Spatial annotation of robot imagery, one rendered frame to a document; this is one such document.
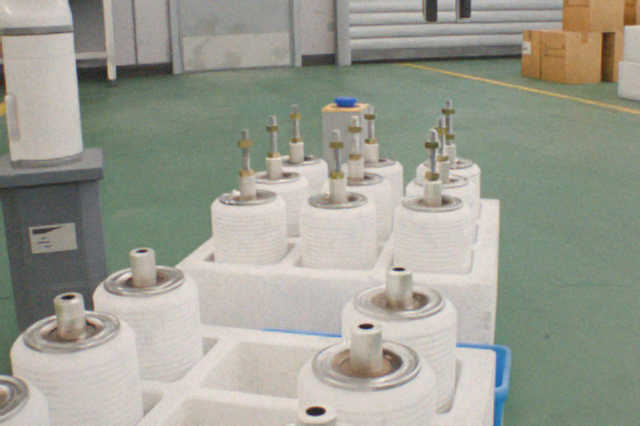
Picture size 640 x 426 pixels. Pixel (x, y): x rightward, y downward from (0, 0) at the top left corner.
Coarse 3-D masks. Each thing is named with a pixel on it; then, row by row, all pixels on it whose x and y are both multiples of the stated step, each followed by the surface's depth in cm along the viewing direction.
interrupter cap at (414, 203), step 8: (408, 200) 96; (416, 200) 97; (448, 200) 96; (456, 200) 96; (408, 208) 93; (416, 208) 92; (424, 208) 92; (432, 208) 92; (440, 208) 92; (448, 208) 92; (456, 208) 93
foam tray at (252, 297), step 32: (480, 224) 111; (192, 256) 100; (288, 256) 100; (384, 256) 99; (480, 256) 97; (224, 288) 95; (256, 288) 94; (288, 288) 93; (320, 288) 93; (352, 288) 92; (448, 288) 89; (480, 288) 88; (224, 320) 96; (256, 320) 95; (288, 320) 94; (320, 320) 93; (480, 320) 89
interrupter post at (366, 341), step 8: (352, 328) 52; (360, 328) 53; (368, 328) 53; (376, 328) 52; (352, 336) 52; (360, 336) 52; (368, 336) 52; (376, 336) 52; (352, 344) 52; (360, 344) 52; (368, 344) 52; (376, 344) 52; (352, 352) 53; (360, 352) 52; (368, 352) 52; (376, 352) 52; (352, 360) 53; (360, 360) 52; (368, 360) 52; (376, 360) 52; (352, 368) 53; (360, 368) 52; (368, 368) 52; (376, 368) 52
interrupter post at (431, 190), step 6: (426, 180) 95; (438, 180) 95; (426, 186) 94; (432, 186) 94; (438, 186) 94; (426, 192) 94; (432, 192) 94; (438, 192) 94; (426, 198) 94; (432, 198) 94; (438, 198) 94; (426, 204) 95; (432, 204) 94; (438, 204) 94
